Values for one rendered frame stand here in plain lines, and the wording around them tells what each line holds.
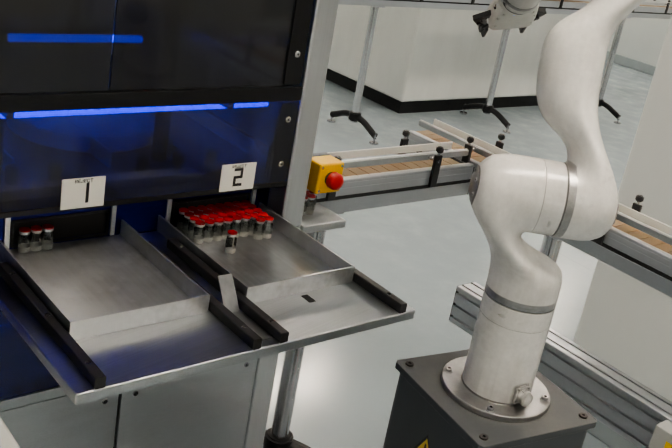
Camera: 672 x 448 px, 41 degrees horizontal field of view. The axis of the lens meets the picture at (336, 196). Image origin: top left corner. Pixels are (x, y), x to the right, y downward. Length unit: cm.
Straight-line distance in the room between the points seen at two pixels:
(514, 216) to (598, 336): 179
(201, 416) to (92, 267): 56
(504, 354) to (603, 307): 164
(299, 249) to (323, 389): 125
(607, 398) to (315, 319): 103
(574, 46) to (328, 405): 187
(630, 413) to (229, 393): 100
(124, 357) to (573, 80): 83
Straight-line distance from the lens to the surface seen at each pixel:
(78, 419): 200
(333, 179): 202
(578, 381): 253
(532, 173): 144
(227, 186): 189
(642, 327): 309
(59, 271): 175
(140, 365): 149
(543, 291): 150
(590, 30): 147
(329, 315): 171
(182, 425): 216
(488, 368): 156
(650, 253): 230
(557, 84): 146
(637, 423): 247
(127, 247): 186
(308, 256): 192
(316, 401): 306
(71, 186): 172
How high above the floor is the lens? 168
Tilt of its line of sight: 21 degrees down
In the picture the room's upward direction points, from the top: 10 degrees clockwise
